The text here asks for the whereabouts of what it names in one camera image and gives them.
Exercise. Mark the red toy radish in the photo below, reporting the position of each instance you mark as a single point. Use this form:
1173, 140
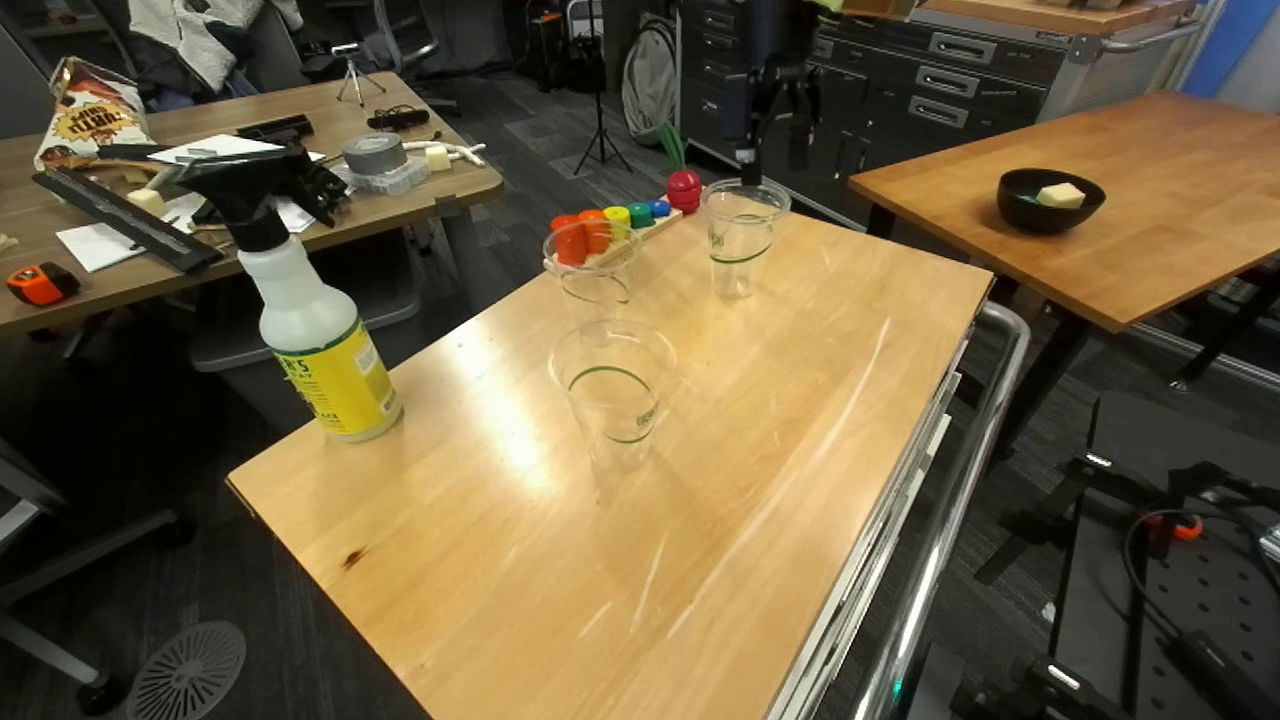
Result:
684, 190

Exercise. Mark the snack bag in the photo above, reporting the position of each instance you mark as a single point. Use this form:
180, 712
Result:
90, 115

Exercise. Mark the white spray bottle yellow label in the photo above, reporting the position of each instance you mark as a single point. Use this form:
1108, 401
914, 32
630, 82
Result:
320, 340

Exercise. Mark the wooden desk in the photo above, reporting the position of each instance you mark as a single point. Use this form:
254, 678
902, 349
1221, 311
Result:
300, 235

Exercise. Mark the long black bar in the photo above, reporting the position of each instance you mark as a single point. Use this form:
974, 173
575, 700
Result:
120, 220

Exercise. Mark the wooden toy with coloured pegs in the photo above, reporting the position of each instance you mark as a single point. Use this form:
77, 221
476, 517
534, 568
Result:
640, 215

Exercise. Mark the grey round floor grille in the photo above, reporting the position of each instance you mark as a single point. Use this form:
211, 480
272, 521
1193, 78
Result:
188, 672

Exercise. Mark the camera on tripod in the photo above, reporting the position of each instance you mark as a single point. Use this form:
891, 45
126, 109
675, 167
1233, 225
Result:
352, 70

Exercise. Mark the round white folding reflector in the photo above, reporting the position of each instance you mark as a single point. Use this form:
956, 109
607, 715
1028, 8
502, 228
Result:
650, 80

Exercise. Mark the grey duct tape roll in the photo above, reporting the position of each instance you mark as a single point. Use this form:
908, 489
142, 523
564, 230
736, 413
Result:
374, 152

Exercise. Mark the clear plastic cup green band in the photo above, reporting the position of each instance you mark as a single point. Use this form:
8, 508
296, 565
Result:
742, 245
598, 280
612, 400

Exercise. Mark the orange tape measure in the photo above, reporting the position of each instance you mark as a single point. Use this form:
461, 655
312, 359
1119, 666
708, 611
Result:
42, 284

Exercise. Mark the black bowl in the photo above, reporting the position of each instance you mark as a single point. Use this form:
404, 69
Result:
1030, 215

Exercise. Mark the clear plastic box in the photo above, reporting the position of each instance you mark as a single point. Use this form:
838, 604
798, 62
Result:
395, 180

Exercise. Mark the office chair with coat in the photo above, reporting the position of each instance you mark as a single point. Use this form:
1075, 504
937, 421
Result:
190, 40

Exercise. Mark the black perforated board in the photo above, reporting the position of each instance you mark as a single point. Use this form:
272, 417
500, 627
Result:
1200, 600

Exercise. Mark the stand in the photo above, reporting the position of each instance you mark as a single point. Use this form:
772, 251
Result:
601, 120

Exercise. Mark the grey tool cabinet wooden top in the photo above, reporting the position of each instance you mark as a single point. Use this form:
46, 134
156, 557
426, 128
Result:
960, 80

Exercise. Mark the office chair base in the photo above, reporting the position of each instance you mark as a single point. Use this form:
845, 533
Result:
60, 580

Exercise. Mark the white paper sheet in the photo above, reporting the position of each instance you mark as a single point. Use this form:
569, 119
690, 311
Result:
95, 245

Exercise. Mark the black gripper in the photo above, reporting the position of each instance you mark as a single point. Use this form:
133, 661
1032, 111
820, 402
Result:
770, 35

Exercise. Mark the wooden table with black legs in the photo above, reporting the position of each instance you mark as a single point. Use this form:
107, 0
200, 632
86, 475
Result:
1150, 190

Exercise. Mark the pale yellow foam block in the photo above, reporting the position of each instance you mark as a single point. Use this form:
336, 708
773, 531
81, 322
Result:
438, 158

